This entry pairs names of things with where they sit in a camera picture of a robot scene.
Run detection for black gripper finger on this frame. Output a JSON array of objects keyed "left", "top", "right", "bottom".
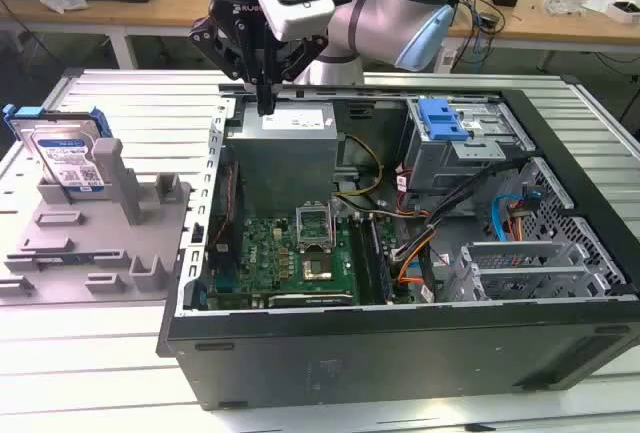
[
  {"left": 188, "top": 15, "right": 268, "bottom": 117},
  {"left": 266, "top": 35, "right": 330, "bottom": 117}
]

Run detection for hard disk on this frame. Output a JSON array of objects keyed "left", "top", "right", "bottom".
[{"left": 2, "top": 104, "right": 110, "bottom": 200}]

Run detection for blue data wire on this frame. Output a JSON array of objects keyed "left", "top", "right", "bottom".
[{"left": 399, "top": 191, "right": 527, "bottom": 282}]

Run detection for orange black disk power wire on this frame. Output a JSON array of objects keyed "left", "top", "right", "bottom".
[{"left": 504, "top": 180, "right": 544, "bottom": 244}]

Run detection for metal disk bay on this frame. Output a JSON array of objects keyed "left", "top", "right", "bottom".
[{"left": 442, "top": 240, "right": 629, "bottom": 303}]

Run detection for wooden desk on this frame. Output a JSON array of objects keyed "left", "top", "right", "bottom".
[
  {"left": 444, "top": 0, "right": 640, "bottom": 72},
  {"left": 0, "top": 0, "right": 331, "bottom": 72}
]

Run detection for grey power supply unit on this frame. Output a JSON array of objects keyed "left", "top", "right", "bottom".
[{"left": 227, "top": 101, "right": 344, "bottom": 204}]

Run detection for blue plastic latch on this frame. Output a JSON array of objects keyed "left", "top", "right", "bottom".
[{"left": 418, "top": 96, "right": 474, "bottom": 142}]

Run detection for metal socket cover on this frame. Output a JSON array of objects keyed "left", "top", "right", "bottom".
[{"left": 295, "top": 200, "right": 335, "bottom": 252}]

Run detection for metal optical drive cage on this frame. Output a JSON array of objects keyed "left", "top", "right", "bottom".
[{"left": 403, "top": 95, "right": 535, "bottom": 207}]

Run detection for green motherboard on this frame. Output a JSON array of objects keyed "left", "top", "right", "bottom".
[{"left": 209, "top": 202, "right": 419, "bottom": 310}]

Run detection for black RAM slot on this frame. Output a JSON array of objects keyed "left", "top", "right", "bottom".
[
  {"left": 353, "top": 216, "right": 377, "bottom": 305},
  {"left": 362, "top": 215, "right": 386, "bottom": 304},
  {"left": 369, "top": 215, "right": 396, "bottom": 303},
  {"left": 348, "top": 216, "right": 370, "bottom": 305}
]

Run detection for black case fan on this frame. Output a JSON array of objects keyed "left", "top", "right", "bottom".
[{"left": 208, "top": 158, "right": 247, "bottom": 274}]

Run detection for CPU socket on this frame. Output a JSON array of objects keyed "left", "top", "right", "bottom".
[{"left": 299, "top": 250, "right": 335, "bottom": 283}]

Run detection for grey parts rack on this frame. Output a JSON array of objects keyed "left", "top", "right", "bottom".
[{"left": 0, "top": 136, "right": 194, "bottom": 307}]

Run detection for black graphics card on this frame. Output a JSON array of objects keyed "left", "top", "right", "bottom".
[{"left": 267, "top": 292, "right": 354, "bottom": 310}]

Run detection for green RAM stick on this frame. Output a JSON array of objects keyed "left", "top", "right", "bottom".
[{"left": 19, "top": 250, "right": 96, "bottom": 261}]

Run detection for black PC case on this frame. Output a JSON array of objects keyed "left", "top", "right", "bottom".
[{"left": 155, "top": 83, "right": 640, "bottom": 412}]

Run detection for small white box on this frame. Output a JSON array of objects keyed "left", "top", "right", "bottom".
[{"left": 607, "top": 0, "right": 640, "bottom": 24}]

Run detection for yellow black power wire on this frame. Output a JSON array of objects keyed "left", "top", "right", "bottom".
[{"left": 333, "top": 133, "right": 385, "bottom": 200}]

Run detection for wire locking lever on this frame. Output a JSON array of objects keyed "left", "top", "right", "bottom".
[{"left": 329, "top": 197, "right": 347, "bottom": 254}]

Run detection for multicolour power wire bundle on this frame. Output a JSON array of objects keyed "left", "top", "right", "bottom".
[{"left": 372, "top": 202, "right": 432, "bottom": 220}]

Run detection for black wire bundle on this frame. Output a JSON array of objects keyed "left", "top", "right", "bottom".
[{"left": 417, "top": 157, "right": 531, "bottom": 304}]

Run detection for orange yellow wire bundle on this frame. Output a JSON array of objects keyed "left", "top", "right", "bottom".
[{"left": 394, "top": 232, "right": 434, "bottom": 288}]

